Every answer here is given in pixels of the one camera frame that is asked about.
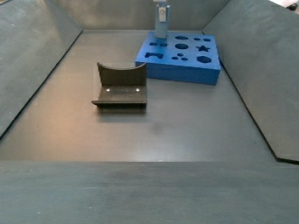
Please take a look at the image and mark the black curved holder stand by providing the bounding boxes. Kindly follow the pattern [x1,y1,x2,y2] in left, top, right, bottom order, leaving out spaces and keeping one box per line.
[92,63,147,107]

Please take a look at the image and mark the blue shape sorter block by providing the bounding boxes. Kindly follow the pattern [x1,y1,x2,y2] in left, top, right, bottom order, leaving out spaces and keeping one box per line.
[135,31,220,85]

